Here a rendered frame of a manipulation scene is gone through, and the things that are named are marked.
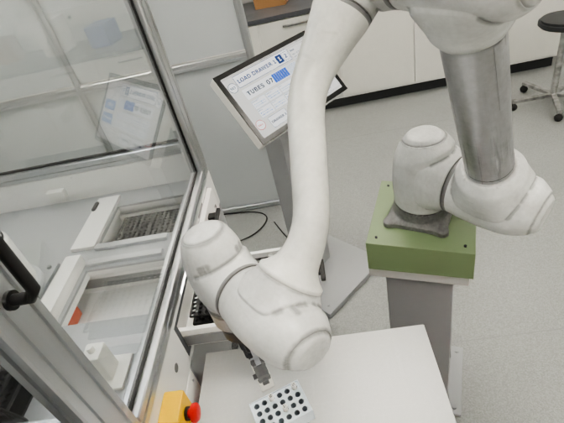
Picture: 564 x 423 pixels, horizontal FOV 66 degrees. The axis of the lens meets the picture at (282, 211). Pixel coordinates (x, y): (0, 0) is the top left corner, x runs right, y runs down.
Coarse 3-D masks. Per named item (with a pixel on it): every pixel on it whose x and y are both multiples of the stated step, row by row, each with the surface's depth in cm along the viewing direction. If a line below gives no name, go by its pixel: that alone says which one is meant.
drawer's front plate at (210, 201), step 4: (208, 188) 151; (208, 192) 149; (212, 192) 151; (208, 196) 146; (212, 196) 150; (204, 200) 145; (208, 200) 145; (212, 200) 150; (216, 200) 154; (204, 204) 143; (208, 204) 144; (212, 204) 149; (216, 204) 153; (204, 208) 141; (208, 208) 143; (212, 208) 148; (216, 208) 152; (204, 212) 139; (208, 212) 142; (204, 216) 138; (200, 220) 137; (204, 220) 136
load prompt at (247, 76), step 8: (272, 56) 173; (280, 56) 175; (288, 56) 176; (256, 64) 169; (264, 64) 170; (272, 64) 172; (280, 64) 174; (248, 72) 166; (256, 72) 168; (264, 72) 169; (240, 80) 164; (248, 80) 165
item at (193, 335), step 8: (272, 248) 124; (256, 256) 124; (264, 256) 125; (184, 296) 117; (192, 296) 124; (184, 304) 116; (184, 312) 115; (184, 320) 115; (192, 320) 117; (184, 328) 107; (192, 328) 107; (200, 328) 106; (208, 328) 106; (216, 328) 106; (184, 336) 108; (192, 336) 108; (200, 336) 108; (208, 336) 108; (216, 336) 108; (224, 336) 108; (192, 344) 110
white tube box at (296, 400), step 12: (288, 384) 100; (264, 396) 99; (276, 396) 99; (288, 396) 98; (300, 396) 98; (252, 408) 98; (264, 408) 97; (276, 408) 97; (288, 408) 97; (300, 408) 95; (264, 420) 96; (276, 420) 94; (288, 420) 94; (300, 420) 95
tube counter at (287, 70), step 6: (288, 66) 175; (294, 66) 176; (276, 72) 172; (282, 72) 173; (288, 72) 174; (264, 78) 169; (270, 78) 170; (276, 78) 171; (282, 78) 172; (270, 84) 169
